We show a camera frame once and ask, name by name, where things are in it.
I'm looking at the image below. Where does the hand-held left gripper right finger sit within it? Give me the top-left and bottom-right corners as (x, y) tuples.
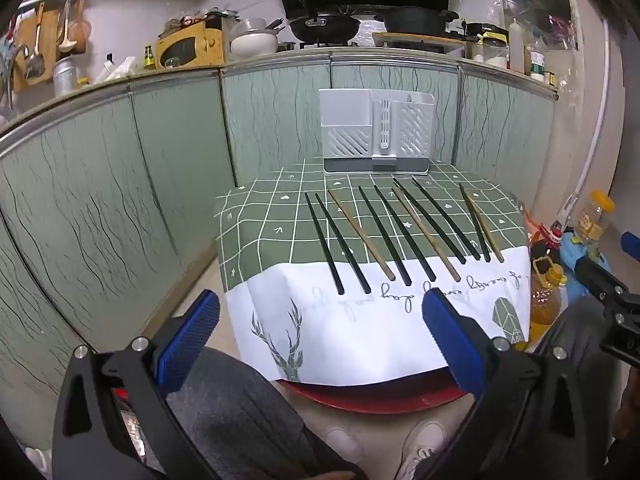
(421, 287), (590, 480)

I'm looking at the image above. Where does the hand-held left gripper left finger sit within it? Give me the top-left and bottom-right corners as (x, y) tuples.
(52, 289), (221, 480)

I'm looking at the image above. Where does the wooden chopstick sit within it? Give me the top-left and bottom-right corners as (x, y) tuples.
(466, 194), (505, 264)
(328, 189), (397, 281)
(391, 186), (461, 282)

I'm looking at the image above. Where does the row of black chopsticks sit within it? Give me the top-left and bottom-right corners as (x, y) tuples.
(304, 176), (493, 295)

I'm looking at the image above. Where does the white plastic utensil holder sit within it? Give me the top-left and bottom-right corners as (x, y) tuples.
(319, 88), (435, 175)

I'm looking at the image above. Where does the yellow lid jar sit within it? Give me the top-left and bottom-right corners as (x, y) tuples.
(573, 189), (616, 257)

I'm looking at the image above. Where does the cooking oil bottle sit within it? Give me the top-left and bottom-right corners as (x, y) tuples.
(528, 255), (569, 344)

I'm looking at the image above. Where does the dark red cap bottle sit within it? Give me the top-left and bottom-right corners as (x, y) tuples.
(529, 224), (564, 261)

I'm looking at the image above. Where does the red round table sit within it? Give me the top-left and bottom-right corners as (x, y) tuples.
(276, 360), (472, 415)

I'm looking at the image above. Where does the person's left leg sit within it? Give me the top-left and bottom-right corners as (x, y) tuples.
(165, 344), (370, 480)

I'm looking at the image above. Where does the white shoe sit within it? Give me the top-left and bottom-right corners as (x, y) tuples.
(319, 426), (365, 465)
(394, 419), (449, 480)

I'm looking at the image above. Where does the green checked tablecloth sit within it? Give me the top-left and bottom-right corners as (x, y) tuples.
(213, 157), (532, 387)

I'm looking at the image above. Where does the white pipe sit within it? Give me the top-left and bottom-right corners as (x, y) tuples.
(564, 12), (624, 223)

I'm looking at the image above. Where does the white squeeze bottle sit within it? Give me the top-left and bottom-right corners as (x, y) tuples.
(508, 18), (525, 74)

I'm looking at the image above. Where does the clear seasoning container set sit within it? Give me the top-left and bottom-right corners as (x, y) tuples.
(471, 31), (509, 69)

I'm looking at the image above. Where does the metal cup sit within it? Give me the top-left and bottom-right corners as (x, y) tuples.
(52, 57), (79, 97)

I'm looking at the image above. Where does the yellow box with round hole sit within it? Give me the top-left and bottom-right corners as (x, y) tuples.
(155, 22), (224, 69)

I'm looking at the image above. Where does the long wooden cutting board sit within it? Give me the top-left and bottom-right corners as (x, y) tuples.
(371, 31), (482, 47)

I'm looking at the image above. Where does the white bowl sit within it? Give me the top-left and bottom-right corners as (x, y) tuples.
(229, 29), (279, 59)

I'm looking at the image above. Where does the metal ladle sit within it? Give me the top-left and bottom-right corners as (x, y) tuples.
(25, 2), (47, 82)

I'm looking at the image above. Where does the black cooking pot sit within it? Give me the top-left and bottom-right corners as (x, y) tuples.
(381, 7), (459, 39)

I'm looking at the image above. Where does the wooden spatula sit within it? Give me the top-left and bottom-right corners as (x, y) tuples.
(58, 0), (75, 54)

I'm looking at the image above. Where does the hanging wooden cutting board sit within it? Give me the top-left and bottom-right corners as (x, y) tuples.
(12, 9), (64, 94)

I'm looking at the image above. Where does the black wok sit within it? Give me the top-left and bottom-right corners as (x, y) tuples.
(289, 6), (362, 44)

